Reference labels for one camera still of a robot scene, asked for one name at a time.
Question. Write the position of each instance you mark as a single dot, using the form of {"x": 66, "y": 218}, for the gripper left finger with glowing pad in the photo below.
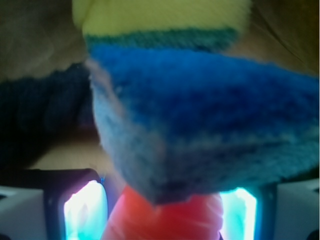
{"x": 65, "y": 204}

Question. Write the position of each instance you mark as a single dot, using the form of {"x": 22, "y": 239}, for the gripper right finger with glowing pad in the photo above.
{"x": 283, "y": 211}

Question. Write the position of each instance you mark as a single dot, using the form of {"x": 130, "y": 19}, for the orange plastic carrot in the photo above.
{"x": 134, "y": 218}

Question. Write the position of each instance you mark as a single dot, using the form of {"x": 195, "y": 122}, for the blue sponge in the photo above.
{"x": 176, "y": 122}

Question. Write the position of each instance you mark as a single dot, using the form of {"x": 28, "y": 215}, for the brown paper bag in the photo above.
{"x": 44, "y": 93}

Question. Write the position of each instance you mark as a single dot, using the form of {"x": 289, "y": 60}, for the yellow sponge with green pad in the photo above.
{"x": 200, "y": 25}

